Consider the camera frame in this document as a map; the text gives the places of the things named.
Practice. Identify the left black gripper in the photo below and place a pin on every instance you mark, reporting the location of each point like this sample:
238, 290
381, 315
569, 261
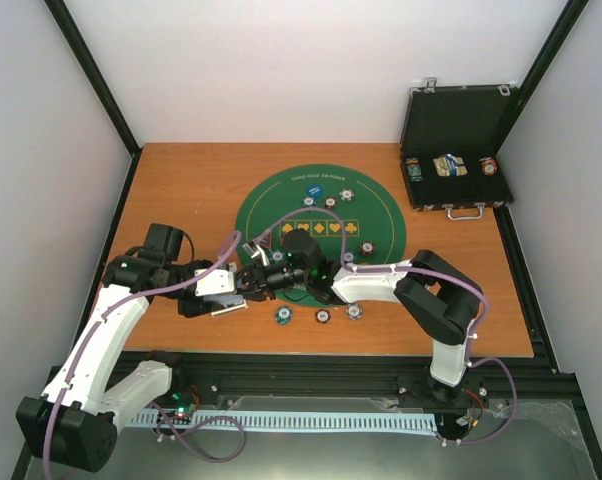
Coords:
193, 309

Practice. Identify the triangular red dealer button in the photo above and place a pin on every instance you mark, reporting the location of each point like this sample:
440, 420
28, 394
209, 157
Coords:
265, 240

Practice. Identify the light blue cable duct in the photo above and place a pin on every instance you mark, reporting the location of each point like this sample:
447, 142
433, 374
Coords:
289, 422

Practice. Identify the round green poker mat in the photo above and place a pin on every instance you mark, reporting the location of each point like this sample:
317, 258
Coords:
373, 215

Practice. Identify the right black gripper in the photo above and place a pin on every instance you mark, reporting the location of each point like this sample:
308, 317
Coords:
257, 289

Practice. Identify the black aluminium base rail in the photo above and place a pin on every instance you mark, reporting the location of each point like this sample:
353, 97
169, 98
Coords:
205, 379

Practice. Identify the grey card deck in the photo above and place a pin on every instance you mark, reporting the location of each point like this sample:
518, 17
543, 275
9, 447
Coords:
225, 300

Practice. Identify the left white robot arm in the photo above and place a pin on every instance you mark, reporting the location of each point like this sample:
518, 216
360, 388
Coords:
101, 340

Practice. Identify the red chips in case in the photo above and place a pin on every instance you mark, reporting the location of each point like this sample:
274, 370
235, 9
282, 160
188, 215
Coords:
489, 166

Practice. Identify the wrapped card deck in case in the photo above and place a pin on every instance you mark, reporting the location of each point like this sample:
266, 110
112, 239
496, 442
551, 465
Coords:
449, 165

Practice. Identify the blue round blind button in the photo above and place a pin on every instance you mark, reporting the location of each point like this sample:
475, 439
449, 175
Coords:
315, 191

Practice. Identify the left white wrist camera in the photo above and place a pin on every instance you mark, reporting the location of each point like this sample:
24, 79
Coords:
217, 282

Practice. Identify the black poker chip case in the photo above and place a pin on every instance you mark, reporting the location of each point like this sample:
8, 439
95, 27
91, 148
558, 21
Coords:
466, 121

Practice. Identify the red brown chip stack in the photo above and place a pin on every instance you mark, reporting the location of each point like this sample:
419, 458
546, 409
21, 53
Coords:
322, 316

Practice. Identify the green blue chip stack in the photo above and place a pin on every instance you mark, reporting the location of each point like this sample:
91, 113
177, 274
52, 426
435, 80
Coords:
283, 315

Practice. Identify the purple white chip stack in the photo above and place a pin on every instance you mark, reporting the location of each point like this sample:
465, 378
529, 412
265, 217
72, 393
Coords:
353, 311

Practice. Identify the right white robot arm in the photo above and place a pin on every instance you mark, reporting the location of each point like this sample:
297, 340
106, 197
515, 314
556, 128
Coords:
443, 302

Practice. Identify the green blue poker chip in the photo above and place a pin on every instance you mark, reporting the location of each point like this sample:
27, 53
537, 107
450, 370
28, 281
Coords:
278, 256

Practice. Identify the blue playing card box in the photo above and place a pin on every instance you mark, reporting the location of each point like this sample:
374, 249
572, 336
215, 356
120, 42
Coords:
228, 309

